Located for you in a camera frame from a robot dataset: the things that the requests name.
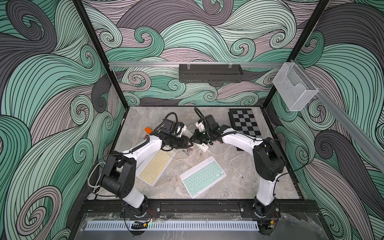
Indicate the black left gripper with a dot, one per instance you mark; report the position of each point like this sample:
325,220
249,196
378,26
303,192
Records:
183,144

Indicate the green wireless keyboard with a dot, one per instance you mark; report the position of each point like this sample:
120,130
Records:
202,176

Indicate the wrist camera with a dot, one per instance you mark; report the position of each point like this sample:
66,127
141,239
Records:
208,123
174,128

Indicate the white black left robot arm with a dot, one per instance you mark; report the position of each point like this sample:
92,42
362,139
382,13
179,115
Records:
119,172

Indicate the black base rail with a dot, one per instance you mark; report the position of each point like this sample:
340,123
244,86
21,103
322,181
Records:
199,206

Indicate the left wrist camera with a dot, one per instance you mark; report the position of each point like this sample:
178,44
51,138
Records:
174,128

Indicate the white slotted cable duct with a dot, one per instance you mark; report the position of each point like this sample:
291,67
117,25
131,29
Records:
248,226

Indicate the clear acrylic wall holder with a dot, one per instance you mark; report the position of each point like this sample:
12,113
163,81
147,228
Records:
294,86

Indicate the black white chessboard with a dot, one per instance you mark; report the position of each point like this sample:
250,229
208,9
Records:
243,120

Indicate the yellow wireless keyboard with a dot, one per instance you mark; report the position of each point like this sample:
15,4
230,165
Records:
153,167

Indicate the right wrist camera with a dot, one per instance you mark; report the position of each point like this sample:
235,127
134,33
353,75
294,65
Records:
208,123

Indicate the white power strip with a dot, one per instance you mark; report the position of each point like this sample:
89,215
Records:
203,147

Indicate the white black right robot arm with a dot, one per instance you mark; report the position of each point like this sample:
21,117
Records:
268,159

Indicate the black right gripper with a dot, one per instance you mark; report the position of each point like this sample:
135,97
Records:
197,136

